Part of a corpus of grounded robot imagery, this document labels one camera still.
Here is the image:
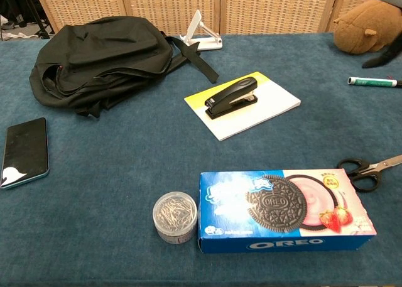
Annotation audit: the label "black stapler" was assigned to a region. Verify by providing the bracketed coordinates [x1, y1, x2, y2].
[204, 77, 259, 121]

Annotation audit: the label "yellow white notepad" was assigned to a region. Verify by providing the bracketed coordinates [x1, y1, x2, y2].
[183, 71, 302, 142]

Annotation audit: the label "brown capybara plush toy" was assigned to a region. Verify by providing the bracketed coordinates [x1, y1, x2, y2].
[332, 0, 402, 55]

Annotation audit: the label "green and white marker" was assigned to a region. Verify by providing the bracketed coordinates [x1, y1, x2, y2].
[347, 76, 402, 89]

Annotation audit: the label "white folding phone stand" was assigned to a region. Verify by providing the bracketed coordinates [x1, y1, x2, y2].
[179, 9, 224, 51]

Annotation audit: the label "wicker folding screen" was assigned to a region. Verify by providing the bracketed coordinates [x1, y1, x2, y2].
[31, 0, 402, 36]

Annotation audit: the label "blue Oreo cookie box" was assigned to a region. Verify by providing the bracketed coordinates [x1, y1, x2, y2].
[197, 168, 377, 255]

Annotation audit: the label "black fabric backpack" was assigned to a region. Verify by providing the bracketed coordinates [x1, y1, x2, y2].
[28, 15, 220, 119]

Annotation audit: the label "clear paper clip tub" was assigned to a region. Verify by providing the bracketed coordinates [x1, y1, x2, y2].
[152, 191, 198, 245]

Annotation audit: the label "blue tablecloth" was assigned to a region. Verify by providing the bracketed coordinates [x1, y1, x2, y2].
[0, 32, 402, 287]

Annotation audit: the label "black tripod stand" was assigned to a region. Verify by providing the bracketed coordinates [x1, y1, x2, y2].
[12, 0, 55, 40]

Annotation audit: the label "black smartphone with blue edge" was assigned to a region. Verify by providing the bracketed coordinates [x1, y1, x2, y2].
[0, 117, 50, 190]

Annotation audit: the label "black handled scissors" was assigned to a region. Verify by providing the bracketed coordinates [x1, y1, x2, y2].
[337, 154, 402, 193]

